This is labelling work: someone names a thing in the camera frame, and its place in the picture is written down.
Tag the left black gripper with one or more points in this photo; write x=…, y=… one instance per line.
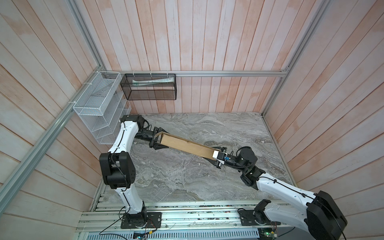
x=156, y=146

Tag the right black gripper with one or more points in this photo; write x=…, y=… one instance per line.
x=215, y=163

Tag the brown cardboard box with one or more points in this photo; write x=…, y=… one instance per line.
x=187, y=146

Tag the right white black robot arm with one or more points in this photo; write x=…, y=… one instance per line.
x=315, y=213

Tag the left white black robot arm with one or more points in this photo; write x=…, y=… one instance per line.
x=119, y=172

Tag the white paper in basket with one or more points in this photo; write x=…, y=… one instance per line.
x=162, y=82

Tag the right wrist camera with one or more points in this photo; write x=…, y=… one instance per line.
x=217, y=155

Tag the black wire mesh basket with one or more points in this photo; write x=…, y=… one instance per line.
x=148, y=93

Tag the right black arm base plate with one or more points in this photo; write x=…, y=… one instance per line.
x=252, y=218

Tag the white wire mesh shelf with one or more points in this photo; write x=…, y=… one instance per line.
x=101, y=106

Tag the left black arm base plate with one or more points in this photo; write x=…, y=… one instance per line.
x=142, y=220

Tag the aluminium frame rail front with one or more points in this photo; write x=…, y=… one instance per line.
x=175, y=215

